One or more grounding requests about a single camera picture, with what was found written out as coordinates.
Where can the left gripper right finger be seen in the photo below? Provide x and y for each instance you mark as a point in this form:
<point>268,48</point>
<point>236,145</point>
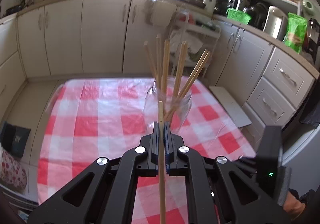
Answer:
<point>217,190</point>

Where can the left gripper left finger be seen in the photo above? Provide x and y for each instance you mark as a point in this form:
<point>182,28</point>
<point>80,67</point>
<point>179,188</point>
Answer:
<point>105,191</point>

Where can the wooden chopstick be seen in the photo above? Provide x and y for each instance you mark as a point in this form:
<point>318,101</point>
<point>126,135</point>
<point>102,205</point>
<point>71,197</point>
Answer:
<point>193,76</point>
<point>159,60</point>
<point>177,94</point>
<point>165,69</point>
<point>151,62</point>
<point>161,164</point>
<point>180,69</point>

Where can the person's right hand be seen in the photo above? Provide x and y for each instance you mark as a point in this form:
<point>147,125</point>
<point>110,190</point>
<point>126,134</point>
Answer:
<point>292,205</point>

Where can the small white stool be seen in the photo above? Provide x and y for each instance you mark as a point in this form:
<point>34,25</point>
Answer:
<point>231,106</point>

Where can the red checkered tablecloth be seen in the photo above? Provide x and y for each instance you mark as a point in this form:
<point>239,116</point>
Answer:
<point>94,118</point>

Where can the clear glass jar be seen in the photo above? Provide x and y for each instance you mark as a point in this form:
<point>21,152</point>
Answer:
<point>175,110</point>

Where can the white thermos jug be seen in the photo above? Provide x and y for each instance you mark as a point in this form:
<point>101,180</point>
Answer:
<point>276,23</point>

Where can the green snack bag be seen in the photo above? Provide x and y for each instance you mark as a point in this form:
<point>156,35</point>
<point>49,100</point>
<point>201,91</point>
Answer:
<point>295,33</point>

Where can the white rolling storage cart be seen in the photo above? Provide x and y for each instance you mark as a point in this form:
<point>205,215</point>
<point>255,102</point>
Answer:
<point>199,33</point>

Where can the green plastic basket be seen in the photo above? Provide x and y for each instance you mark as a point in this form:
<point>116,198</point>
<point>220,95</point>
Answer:
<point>238,16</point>

